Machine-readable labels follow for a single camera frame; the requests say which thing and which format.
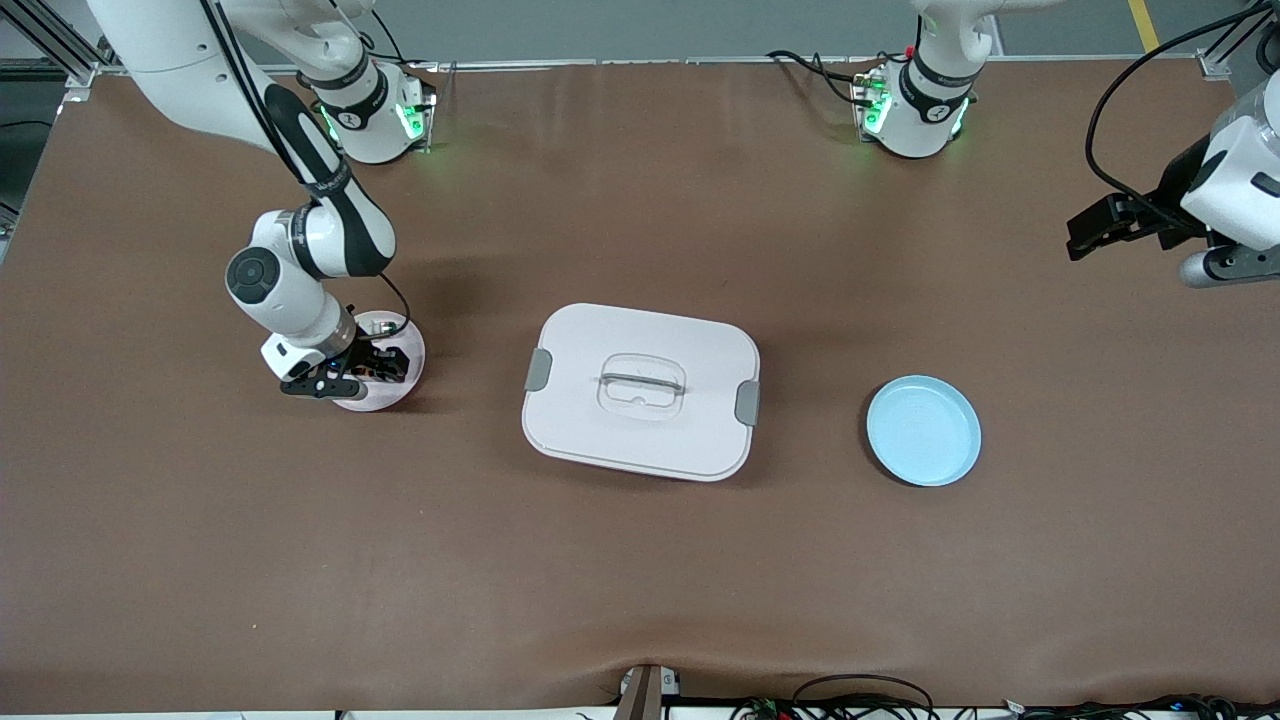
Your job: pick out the metal table edge rail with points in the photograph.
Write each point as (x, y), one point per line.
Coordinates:
(650, 62)

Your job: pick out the light blue round plate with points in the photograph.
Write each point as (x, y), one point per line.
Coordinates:
(922, 432)

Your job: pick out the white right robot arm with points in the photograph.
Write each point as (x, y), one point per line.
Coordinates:
(300, 290)

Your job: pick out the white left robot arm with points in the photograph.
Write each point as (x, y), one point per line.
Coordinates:
(925, 120)

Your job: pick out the metal table clamp bracket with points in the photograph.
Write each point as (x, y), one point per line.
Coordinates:
(640, 695)

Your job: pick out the orange push button switch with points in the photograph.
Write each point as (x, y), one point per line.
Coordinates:
(380, 372)

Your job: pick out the white lidded storage box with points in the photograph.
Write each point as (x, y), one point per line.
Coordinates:
(640, 440)

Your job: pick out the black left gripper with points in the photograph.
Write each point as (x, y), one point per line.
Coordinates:
(1176, 196)

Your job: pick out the pink round plate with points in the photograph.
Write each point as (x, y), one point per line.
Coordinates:
(382, 399)

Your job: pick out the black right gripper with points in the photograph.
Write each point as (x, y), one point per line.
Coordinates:
(366, 352)

